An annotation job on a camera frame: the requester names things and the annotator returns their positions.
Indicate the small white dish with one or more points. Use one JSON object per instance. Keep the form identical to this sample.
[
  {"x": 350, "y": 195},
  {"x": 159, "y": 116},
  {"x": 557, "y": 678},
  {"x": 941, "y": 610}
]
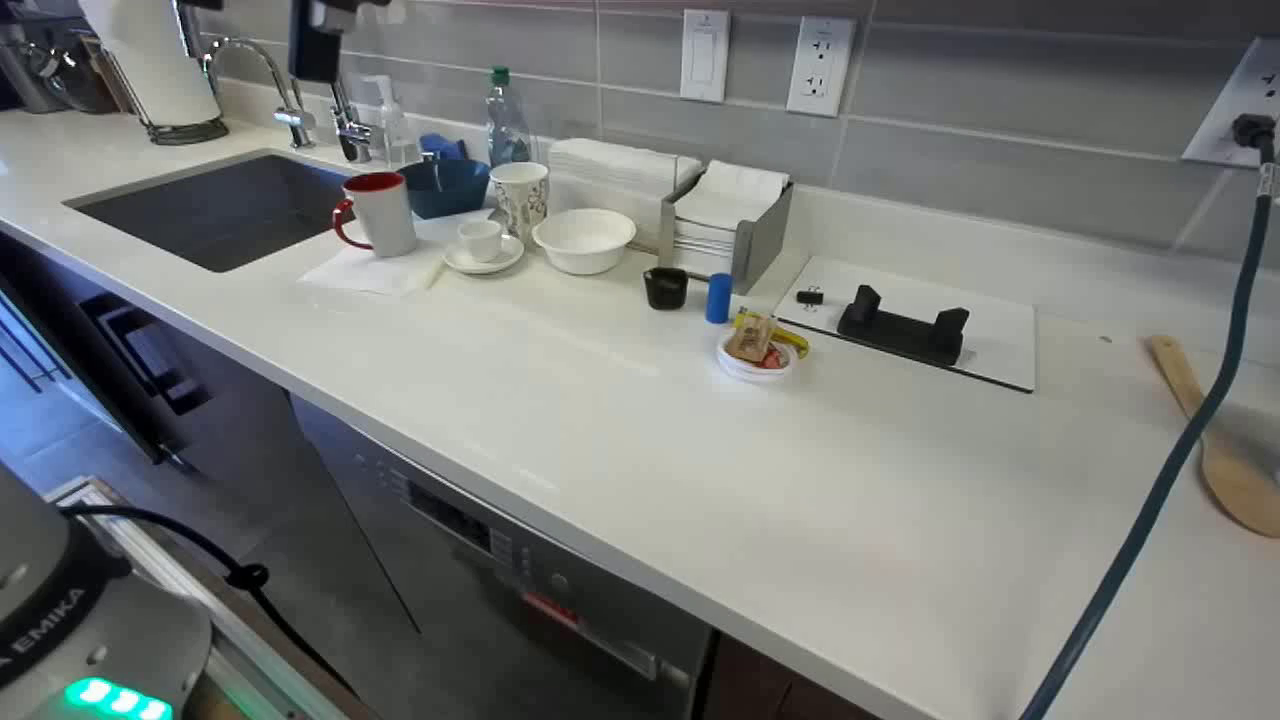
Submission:
[{"x": 745, "y": 368}]

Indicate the patterned white mug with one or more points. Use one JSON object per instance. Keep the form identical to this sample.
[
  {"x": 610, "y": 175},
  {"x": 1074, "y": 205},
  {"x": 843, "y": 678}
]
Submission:
[{"x": 523, "y": 195}]

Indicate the white light switch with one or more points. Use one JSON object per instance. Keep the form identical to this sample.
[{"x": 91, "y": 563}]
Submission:
[{"x": 706, "y": 52}]

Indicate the brown and yellow food packets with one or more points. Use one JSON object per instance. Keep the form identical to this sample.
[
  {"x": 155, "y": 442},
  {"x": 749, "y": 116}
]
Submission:
[{"x": 755, "y": 342}]

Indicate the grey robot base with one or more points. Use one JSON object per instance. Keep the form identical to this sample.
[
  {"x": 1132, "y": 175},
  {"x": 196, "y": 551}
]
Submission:
[{"x": 72, "y": 625}]

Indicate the chrome curved faucet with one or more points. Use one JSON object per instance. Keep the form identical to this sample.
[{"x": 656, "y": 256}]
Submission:
[{"x": 265, "y": 75}]

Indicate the white teacup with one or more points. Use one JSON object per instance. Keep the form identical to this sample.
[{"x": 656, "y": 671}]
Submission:
[{"x": 478, "y": 237}]

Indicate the red and white mug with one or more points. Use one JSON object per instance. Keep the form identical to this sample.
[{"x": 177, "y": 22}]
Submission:
[{"x": 385, "y": 213}]

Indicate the wooden spoon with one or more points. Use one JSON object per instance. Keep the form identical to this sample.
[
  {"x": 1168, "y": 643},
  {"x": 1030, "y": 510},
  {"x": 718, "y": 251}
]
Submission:
[{"x": 1224, "y": 463}]

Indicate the small black piece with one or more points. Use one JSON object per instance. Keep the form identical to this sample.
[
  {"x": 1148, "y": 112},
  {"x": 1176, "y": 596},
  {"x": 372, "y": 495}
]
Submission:
[{"x": 811, "y": 296}]

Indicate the white kettle appliance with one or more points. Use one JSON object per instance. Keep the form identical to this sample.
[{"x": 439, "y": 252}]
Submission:
[{"x": 159, "y": 64}]

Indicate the dark kitchen sink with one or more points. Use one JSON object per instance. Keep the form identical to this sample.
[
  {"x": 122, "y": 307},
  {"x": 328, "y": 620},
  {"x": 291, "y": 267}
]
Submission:
[{"x": 223, "y": 205}]

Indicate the white outlet plate with plug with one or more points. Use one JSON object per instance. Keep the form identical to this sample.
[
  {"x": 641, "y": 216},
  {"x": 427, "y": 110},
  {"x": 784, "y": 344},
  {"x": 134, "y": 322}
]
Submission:
[{"x": 1224, "y": 112}]

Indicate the white flat board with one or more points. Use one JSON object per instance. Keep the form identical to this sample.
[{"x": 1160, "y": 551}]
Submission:
[{"x": 992, "y": 339}]

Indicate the clear plastic water bottle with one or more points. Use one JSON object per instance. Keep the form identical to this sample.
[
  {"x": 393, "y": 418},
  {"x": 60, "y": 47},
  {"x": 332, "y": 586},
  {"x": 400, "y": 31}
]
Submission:
[{"x": 506, "y": 122}]

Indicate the white bowl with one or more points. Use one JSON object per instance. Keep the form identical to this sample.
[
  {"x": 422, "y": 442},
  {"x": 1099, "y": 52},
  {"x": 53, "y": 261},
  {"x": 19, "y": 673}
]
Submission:
[{"x": 582, "y": 237}]

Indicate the grey napkin holder with napkins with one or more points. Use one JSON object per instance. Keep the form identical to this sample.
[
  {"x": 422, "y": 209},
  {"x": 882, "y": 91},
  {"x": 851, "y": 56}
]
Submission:
[{"x": 730, "y": 213}]

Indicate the small black cup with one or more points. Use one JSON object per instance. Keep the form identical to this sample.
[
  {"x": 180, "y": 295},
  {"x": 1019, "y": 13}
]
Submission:
[{"x": 667, "y": 289}]

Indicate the black wall plug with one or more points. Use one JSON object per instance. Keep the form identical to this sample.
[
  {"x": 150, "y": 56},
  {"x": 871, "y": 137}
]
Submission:
[{"x": 1253, "y": 131}]

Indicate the white saucer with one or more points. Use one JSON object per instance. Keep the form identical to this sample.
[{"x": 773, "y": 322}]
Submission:
[{"x": 486, "y": 267}]

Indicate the blue dish container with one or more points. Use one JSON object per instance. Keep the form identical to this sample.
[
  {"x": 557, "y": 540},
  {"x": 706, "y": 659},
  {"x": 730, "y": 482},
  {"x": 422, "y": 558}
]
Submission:
[{"x": 447, "y": 186}]

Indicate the black bracket object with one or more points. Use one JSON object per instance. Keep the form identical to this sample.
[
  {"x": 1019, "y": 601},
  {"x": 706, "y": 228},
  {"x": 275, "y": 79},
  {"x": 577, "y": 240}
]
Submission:
[{"x": 901, "y": 331}]

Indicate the chrome tall tap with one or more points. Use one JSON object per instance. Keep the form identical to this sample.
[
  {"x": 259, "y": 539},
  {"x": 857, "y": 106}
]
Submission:
[{"x": 350, "y": 122}]

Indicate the small blue cylinder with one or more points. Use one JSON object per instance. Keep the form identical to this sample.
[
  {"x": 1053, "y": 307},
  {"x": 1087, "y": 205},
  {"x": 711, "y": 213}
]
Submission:
[{"x": 718, "y": 296}]

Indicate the stainless steel dishwasher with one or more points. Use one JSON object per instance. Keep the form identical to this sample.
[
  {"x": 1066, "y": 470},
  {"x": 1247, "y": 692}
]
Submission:
[{"x": 534, "y": 594}]

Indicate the white wall outlet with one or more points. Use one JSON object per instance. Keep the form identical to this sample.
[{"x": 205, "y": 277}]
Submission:
[{"x": 821, "y": 64}]

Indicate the clear soap dispenser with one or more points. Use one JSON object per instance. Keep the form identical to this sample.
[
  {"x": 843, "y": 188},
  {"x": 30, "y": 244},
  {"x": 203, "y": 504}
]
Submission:
[{"x": 385, "y": 122}]

